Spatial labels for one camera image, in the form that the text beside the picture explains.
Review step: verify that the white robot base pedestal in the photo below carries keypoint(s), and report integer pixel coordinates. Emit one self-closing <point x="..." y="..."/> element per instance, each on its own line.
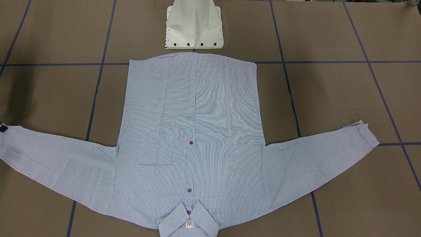
<point x="194" y="24"/>

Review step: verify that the blue striped button shirt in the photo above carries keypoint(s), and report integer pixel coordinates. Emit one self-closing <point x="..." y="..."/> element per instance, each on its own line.
<point x="191" y="156"/>

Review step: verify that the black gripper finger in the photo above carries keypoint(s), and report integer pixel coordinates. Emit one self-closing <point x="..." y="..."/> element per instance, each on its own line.
<point x="3" y="128"/>

